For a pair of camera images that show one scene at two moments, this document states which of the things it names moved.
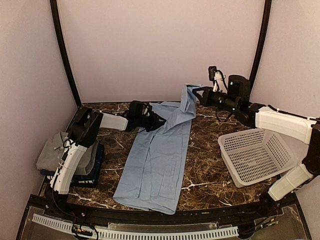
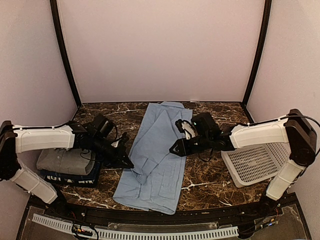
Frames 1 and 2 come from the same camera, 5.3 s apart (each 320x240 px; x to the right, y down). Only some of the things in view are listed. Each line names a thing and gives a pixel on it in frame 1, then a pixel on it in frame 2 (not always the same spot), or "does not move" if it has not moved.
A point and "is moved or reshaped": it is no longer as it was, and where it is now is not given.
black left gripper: x=155 y=122 → x=116 y=161
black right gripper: x=204 y=100 → x=183 y=150
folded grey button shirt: x=51 y=151 does not move
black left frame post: x=56 y=18 does not move
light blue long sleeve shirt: x=151 y=177 is moved or reshaped
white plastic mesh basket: x=251 y=155 does not move
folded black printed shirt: x=90 y=180 does not move
